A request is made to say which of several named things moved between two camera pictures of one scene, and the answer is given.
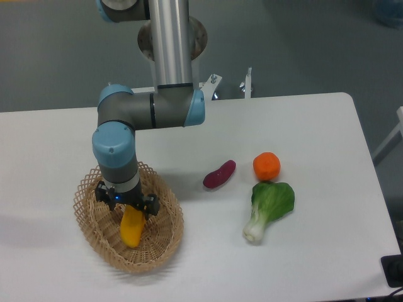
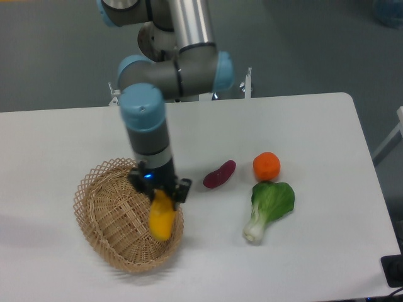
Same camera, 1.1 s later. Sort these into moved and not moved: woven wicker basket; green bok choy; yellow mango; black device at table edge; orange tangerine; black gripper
Moved: black gripper; yellow mango
Not moved: green bok choy; black device at table edge; woven wicker basket; orange tangerine
